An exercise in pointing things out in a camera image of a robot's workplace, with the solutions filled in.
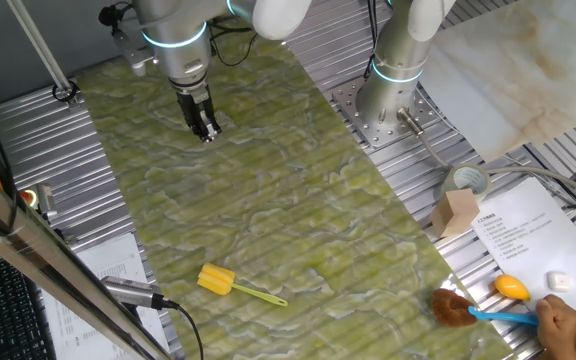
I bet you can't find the green marble pattern mat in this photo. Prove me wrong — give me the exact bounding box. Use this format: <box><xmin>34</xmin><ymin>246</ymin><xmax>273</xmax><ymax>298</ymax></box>
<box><xmin>75</xmin><ymin>27</ymin><xmax>517</xmax><ymax>360</ymax></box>

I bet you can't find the yellow toy mango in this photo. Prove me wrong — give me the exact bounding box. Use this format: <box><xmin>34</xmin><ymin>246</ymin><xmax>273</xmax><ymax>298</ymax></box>
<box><xmin>493</xmin><ymin>273</ymin><xmax>532</xmax><ymax>302</ymax></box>

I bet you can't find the white marble pattern board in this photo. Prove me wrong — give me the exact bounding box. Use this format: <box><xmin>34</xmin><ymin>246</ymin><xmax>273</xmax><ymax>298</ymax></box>
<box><xmin>419</xmin><ymin>0</ymin><xmax>576</xmax><ymax>164</ymax></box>

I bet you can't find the yellow sponge brush green handle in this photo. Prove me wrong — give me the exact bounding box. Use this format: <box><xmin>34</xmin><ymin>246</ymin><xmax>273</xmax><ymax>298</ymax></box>
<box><xmin>196</xmin><ymin>262</ymin><xmax>289</xmax><ymax>308</ymax></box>

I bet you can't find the grey metal bracket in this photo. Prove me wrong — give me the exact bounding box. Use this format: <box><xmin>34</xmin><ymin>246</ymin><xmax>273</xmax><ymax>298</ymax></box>
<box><xmin>35</xmin><ymin>182</ymin><xmax>59</xmax><ymax>221</ymax></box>

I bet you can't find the wooden block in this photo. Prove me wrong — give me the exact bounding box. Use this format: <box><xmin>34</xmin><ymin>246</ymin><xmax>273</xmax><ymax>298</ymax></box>
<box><xmin>428</xmin><ymin>188</ymin><xmax>482</xmax><ymax>240</ymax></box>

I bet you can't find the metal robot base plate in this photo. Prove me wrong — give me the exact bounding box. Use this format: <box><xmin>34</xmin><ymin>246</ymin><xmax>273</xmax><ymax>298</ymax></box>
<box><xmin>331</xmin><ymin>77</ymin><xmax>449</xmax><ymax>149</ymax></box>

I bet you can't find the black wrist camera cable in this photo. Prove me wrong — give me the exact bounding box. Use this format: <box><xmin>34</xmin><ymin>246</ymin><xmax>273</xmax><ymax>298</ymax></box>
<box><xmin>98</xmin><ymin>2</ymin><xmax>134</xmax><ymax>31</ymax></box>

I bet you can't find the metal frame bar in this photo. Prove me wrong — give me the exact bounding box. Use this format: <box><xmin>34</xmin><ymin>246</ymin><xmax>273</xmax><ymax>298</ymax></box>
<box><xmin>0</xmin><ymin>149</ymin><xmax>174</xmax><ymax>360</ymax></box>

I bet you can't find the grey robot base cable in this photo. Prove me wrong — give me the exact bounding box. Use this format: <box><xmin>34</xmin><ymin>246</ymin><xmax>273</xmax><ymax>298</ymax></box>
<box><xmin>396</xmin><ymin>107</ymin><xmax>576</xmax><ymax>221</ymax></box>

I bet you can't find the black cable ring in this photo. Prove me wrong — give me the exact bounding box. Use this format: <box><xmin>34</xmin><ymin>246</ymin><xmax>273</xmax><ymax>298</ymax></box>
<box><xmin>51</xmin><ymin>79</ymin><xmax>80</xmax><ymax>104</ymax></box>

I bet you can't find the small white case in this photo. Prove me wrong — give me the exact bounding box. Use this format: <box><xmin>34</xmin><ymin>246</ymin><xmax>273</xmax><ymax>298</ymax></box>
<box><xmin>546</xmin><ymin>270</ymin><xmax>573</xmax><ymax>293</ymax></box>

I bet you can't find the black keyboard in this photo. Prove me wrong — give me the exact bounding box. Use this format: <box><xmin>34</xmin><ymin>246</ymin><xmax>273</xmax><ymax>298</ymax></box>
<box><xmin>0</xmin><ymin>239</ymin><xmax>57</xmax><ymax>360</ymax></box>

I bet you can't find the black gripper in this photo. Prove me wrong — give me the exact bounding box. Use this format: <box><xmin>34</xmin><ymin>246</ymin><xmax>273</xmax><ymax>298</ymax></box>
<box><xmin>174</xmin><ymin>83</ymin><xmax>222</xmax><ymax>144</ymax></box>

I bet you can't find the beige tape roll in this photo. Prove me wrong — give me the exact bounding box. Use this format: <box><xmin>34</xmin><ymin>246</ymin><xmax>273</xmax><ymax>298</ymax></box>
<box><xmin>435</xmin><ymin>162</ymin><xmax>493</xmax><ymax>204</ymax></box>

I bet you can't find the brown brush blue handle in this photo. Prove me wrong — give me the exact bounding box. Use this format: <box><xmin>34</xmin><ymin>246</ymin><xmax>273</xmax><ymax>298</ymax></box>
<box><xmin>430</xmin><ymin>288</ymin><xmax>542</xmax><ymax>329</ymax></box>

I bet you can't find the person's hand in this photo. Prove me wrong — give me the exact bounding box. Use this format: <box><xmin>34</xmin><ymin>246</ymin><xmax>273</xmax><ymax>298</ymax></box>
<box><xmin>535</xmin><ymin>293</ymin><xmax>576</xmax><ymax>360</ymax></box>

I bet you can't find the emergency stop button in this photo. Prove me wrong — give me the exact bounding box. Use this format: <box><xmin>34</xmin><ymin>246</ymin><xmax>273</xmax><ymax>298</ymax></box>
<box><xmin>19</xmin><ymin>187</ymin><xmax>42</xmax><ymax>210</ymax></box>

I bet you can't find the thin aluminium rod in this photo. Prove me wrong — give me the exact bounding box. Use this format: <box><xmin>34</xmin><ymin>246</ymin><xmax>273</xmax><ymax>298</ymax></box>
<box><xmin>5</xmin><ymin>0</ymin><xmax>80</xmax><ymax>106</ymax></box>

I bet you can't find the white instruction paper sheet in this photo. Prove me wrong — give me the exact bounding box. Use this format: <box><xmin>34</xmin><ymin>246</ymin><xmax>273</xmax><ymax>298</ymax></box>
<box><xmin>470</xmin><ymin>177</ymin><xmax>576</xmax><ymax>314</ymax></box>

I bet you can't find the printed table paper sheet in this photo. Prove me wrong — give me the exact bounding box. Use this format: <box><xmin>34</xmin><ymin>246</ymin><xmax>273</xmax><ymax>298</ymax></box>
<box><xmin>42</xmin><ymin>232</ymin><xmax>169</xmax><ymax>360</ymax></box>

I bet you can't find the silver ribbed camera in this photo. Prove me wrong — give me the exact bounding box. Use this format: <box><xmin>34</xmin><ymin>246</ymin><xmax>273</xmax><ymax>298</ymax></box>
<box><xmin>100</xmin><ymin>275</ymin><xmax>179</xmax><ymax>310</ymax></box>

